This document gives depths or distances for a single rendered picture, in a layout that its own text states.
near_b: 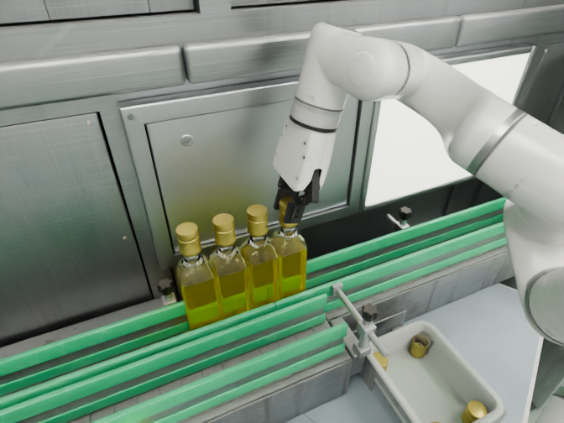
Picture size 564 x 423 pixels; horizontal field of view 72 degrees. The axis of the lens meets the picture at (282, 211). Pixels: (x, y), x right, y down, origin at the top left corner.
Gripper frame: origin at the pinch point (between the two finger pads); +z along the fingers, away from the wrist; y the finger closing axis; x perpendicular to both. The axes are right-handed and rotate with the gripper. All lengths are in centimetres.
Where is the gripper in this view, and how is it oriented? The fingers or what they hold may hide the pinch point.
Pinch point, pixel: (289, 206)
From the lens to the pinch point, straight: 66.4
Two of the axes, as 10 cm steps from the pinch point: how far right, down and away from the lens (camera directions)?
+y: 3.9, 5.5, -7.4
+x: 8.9, -0.2, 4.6
